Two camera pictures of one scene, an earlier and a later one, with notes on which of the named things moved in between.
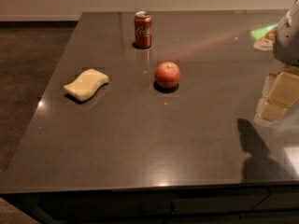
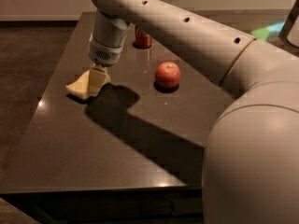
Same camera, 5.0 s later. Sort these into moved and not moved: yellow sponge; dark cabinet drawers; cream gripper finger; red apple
Moved: cream gripper finger
Not moved: dark cabinet drawers; yellow sponge; red apple
